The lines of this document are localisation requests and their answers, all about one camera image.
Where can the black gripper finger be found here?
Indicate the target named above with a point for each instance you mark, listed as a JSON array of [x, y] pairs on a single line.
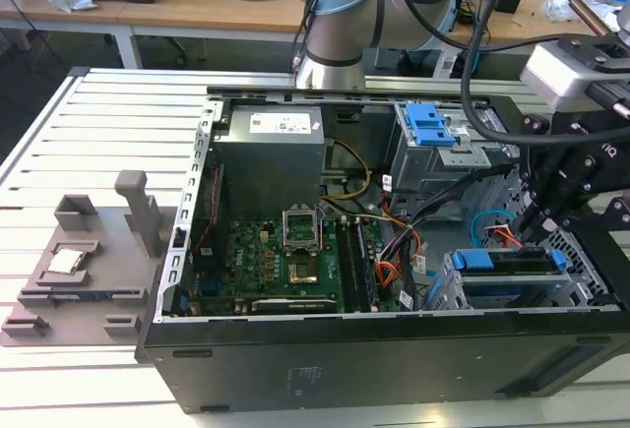
[[566, 201], [529, 211]]

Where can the hard disk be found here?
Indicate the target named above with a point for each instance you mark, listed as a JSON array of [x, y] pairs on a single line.
[[472, 260]]

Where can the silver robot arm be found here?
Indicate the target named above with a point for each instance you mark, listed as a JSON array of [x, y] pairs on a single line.
[[339, 29]]

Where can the metal disk bay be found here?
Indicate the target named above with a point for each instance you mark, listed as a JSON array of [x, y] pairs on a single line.
[[566, 287]]

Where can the black RAM slot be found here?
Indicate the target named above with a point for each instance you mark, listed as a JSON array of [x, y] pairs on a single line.
[[346, 270], [354, 270], [370, 265], [362, 268]]

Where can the grey metal drive cage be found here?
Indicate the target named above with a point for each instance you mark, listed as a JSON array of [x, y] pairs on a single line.
[[418, 167]]

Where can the light wooden desk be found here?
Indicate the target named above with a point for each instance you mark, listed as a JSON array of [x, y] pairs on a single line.
[[197, 5], [531, 29]]

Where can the CPU socket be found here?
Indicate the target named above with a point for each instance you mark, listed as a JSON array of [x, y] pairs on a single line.
[[303, 273]]

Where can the black PC case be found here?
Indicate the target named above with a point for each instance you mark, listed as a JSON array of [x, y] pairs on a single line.
[[344, 369]]

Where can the black graphics card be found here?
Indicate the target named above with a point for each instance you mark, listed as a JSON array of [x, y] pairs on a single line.
[[295, 306]]

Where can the grey power supply unit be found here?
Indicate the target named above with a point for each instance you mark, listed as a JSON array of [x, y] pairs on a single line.
[[270, 162]]

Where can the green motherboard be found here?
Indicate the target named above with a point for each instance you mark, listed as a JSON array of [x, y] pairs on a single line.
[[246, 251]]

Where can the black case fan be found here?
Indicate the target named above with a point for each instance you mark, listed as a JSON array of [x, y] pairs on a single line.
[[207, 231]]

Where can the blue VGA port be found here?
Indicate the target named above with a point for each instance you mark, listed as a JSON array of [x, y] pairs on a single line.
[[182, 300]]

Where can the grey parts rack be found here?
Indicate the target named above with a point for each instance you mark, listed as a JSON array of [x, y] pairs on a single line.
[[113, 251]]

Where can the silver CPU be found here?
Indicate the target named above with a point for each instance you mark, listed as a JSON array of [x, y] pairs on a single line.
[[69, 261]]

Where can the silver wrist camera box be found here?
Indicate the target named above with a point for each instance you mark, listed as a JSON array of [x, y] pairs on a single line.
[[546, 74]]

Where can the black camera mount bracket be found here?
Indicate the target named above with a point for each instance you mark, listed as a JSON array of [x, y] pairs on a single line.
[[605, 54]]

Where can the blue plastic drive bracket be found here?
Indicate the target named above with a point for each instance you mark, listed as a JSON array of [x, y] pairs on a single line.
[[428, 128]]

